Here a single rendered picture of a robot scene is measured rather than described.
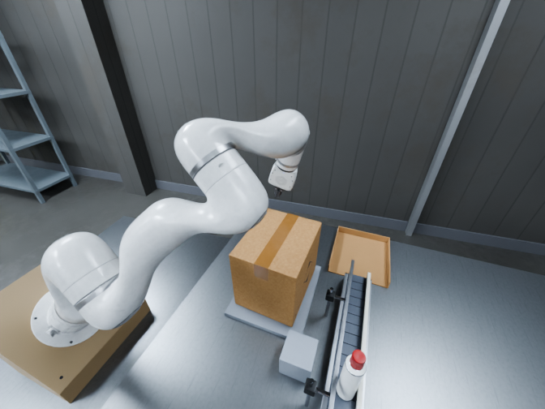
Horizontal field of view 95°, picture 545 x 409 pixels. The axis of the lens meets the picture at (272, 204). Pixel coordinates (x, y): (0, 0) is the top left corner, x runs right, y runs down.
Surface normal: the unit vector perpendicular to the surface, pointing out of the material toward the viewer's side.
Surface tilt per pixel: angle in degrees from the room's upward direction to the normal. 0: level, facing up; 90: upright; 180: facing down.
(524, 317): 0
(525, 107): 90
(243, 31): 90
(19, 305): 44
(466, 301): 0
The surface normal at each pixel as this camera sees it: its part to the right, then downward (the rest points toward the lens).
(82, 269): 0.40, -0.25
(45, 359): 0.65, -0.46
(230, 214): -0.11, 0.20
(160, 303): 0.00, -0.83
